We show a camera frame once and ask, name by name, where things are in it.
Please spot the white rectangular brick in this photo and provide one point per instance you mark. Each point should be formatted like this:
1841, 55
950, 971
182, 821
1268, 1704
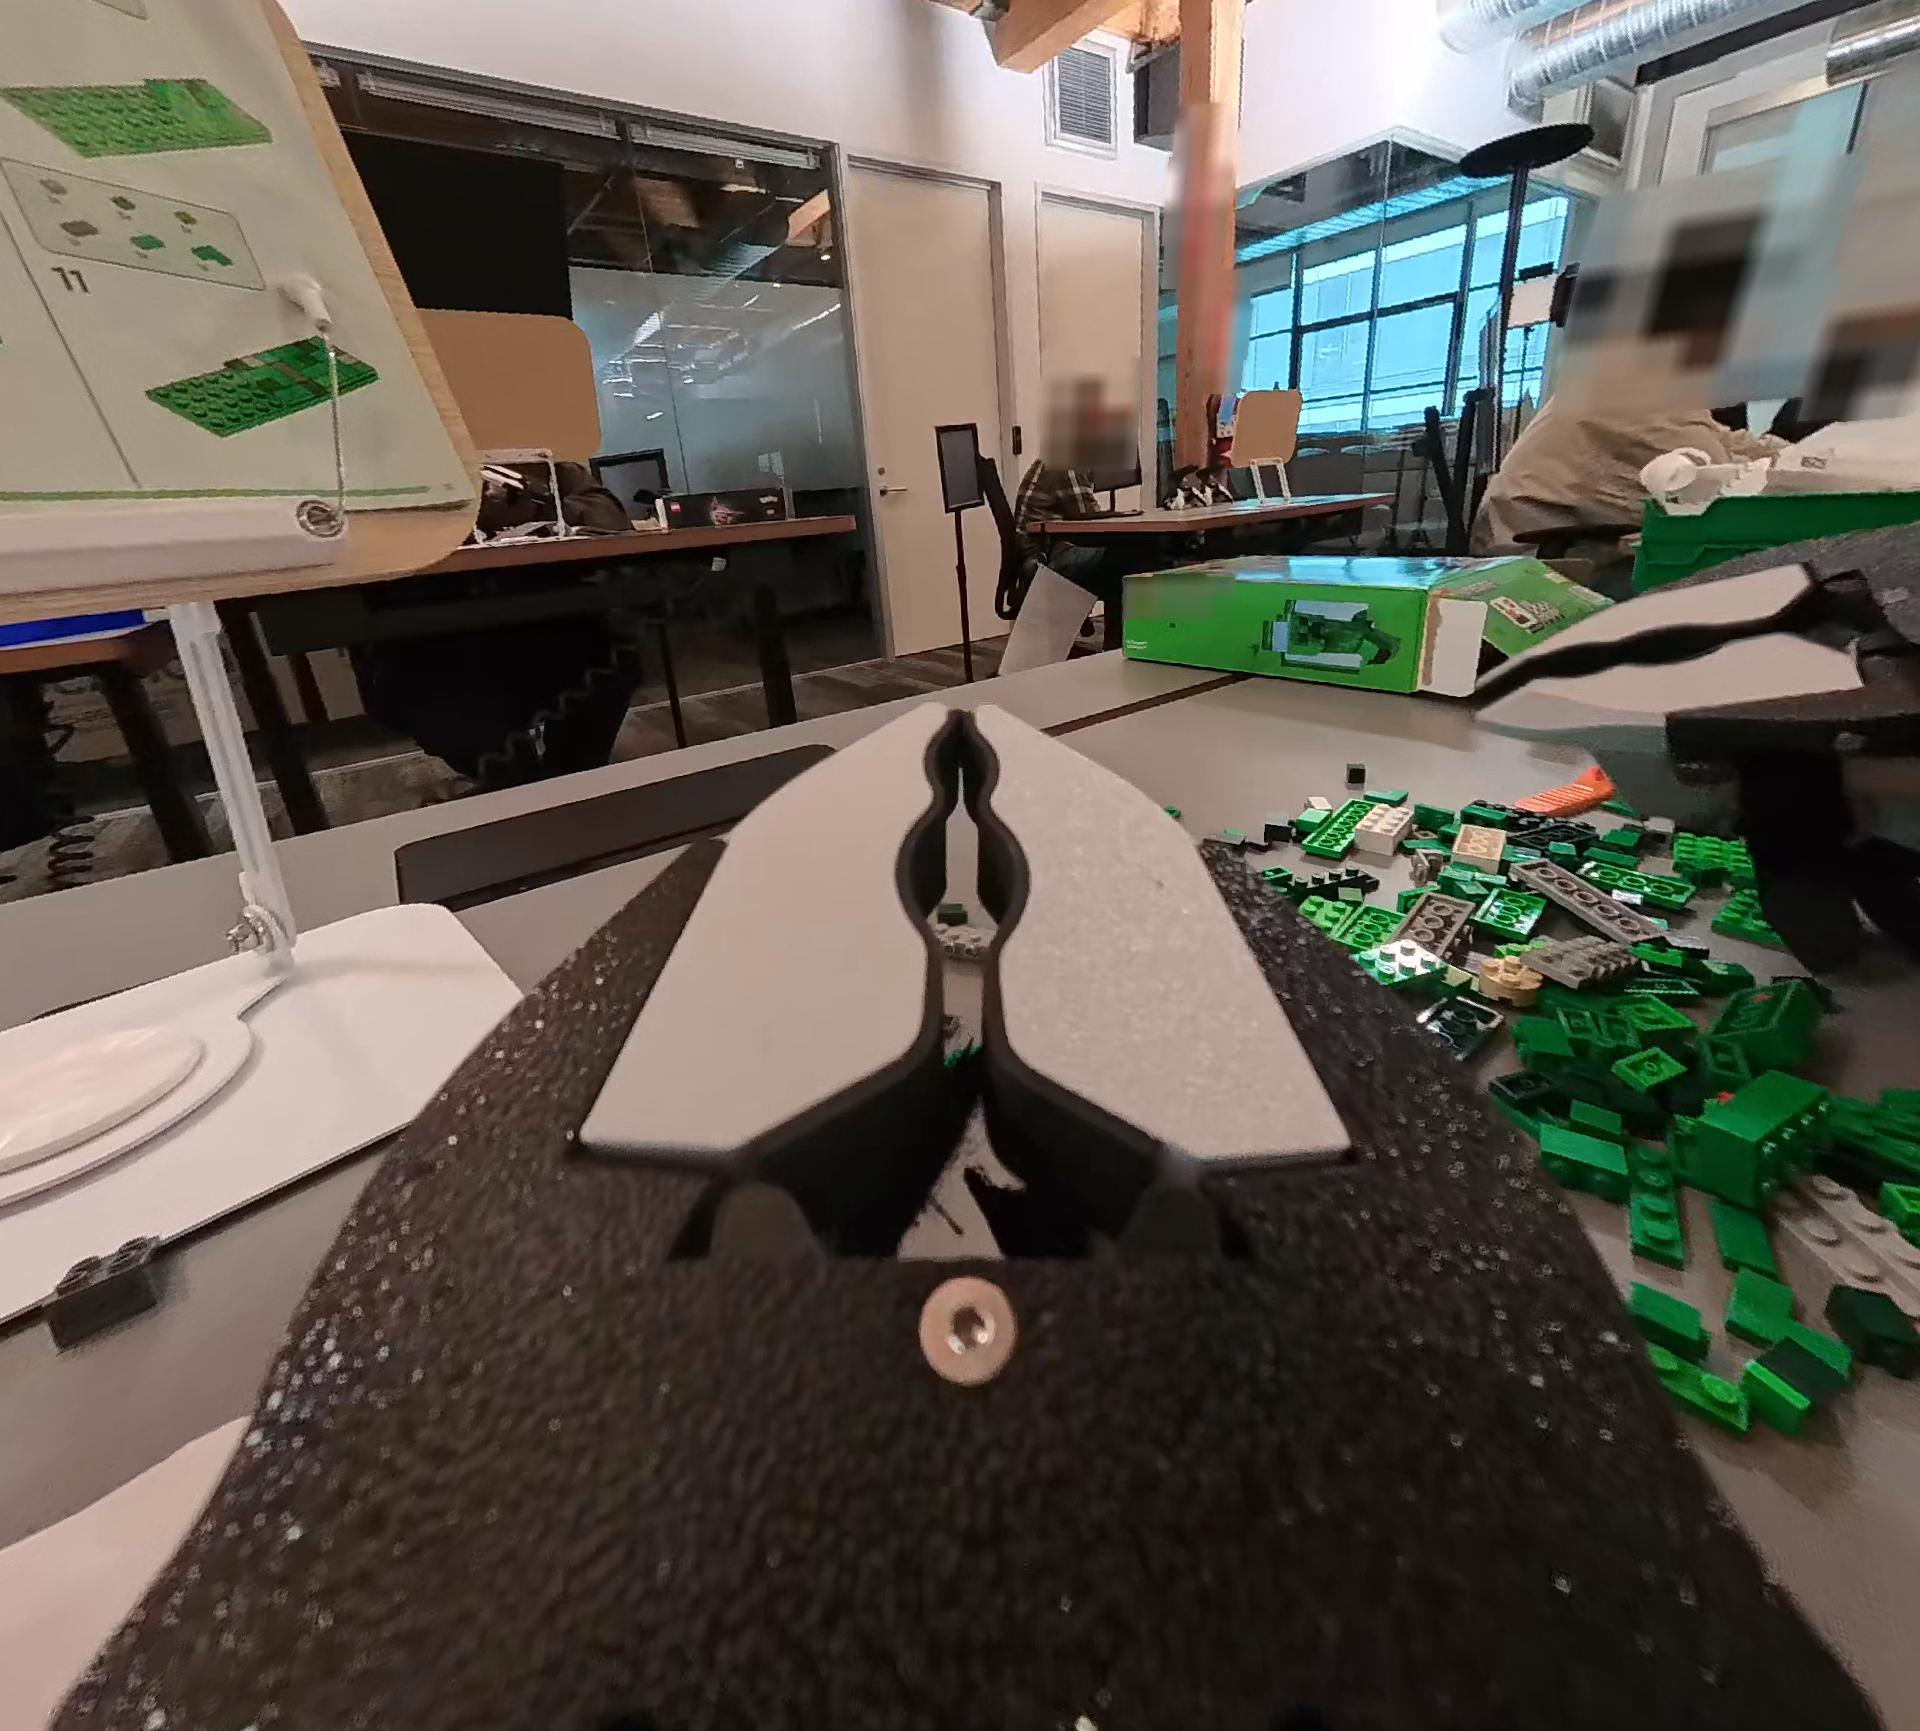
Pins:
1383, 829

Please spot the wooden pillar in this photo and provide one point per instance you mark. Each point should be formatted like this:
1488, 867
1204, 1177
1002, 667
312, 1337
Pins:
1213, 7

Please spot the dark toy box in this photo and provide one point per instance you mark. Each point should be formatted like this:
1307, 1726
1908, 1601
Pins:
728, 507

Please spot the instruction booklet on white stand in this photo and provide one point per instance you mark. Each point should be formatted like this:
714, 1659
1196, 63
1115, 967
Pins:
374, 997

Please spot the black tablet on stand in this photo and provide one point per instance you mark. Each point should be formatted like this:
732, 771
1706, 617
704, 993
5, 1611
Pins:
960, 469

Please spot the small black monitor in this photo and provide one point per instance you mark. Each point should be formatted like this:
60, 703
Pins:
627, 483

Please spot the black wall panel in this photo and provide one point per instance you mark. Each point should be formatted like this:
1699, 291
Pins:
450, 217

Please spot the large window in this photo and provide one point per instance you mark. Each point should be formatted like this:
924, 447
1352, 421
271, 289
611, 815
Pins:
1394, 307

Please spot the blue plastic bin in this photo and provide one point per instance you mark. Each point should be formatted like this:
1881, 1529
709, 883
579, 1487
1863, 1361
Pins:
90, 629

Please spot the tan round brick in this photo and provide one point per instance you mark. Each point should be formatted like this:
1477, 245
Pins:
1510, 979

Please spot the orange brick separator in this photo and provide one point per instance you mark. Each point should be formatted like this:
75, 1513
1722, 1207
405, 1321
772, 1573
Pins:
1569, 791

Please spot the white leaning panel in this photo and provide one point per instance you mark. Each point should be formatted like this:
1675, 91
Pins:
1051, 629

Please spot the dark grey stud plate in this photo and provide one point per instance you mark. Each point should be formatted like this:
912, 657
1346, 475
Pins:
1587, 965

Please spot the grey desk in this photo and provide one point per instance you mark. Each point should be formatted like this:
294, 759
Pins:
1141, 743

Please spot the white plastic bags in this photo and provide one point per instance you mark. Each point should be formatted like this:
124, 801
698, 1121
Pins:
1830, 459

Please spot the light grey long plate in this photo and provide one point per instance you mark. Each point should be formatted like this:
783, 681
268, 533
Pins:
1869, 1237

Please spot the green cardboard toy box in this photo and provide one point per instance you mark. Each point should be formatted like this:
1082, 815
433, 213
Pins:
1244, 623

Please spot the pile of green toy bricks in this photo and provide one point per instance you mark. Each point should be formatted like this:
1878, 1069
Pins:
1650, 1073

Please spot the small black stud block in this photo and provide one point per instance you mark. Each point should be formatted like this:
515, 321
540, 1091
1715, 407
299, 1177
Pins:
105, 1291

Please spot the green long plate with holes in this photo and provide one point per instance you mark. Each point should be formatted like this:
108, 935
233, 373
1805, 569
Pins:
1334, 829

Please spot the brown-top table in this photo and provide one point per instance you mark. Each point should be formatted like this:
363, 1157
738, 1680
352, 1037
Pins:
720, 533
1274, 507

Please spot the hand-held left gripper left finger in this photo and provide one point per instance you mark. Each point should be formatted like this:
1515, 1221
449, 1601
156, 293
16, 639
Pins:
780, 997

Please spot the wall air vent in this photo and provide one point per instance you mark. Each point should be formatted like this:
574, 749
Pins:
1082, 97

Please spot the cream rectangular brick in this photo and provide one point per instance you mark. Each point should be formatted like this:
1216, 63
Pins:
1482, 847

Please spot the tan rounded board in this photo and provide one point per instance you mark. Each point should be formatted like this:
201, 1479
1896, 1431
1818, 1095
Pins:
519, 389

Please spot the white door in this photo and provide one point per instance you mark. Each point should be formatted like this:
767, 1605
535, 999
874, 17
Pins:
1095, 307
922, 337

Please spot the white flat board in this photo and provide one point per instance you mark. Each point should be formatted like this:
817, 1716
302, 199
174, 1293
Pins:
75, 1583

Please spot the grey plate with holes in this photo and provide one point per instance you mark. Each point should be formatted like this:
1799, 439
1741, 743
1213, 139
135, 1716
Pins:
1583, 899

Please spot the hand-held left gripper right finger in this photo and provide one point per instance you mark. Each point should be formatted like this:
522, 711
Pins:
1155, 997

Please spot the black floor lamp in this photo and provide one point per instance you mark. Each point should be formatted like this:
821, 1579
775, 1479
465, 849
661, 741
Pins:
1523, 149

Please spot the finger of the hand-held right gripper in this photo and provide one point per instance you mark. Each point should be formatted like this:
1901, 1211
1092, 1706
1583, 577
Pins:
1664, 615
1681, 689

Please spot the small tan board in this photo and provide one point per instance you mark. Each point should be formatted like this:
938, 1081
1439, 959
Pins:
1265, 423

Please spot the green plastic crate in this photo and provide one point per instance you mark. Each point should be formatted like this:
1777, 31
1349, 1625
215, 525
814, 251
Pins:
1695, 547

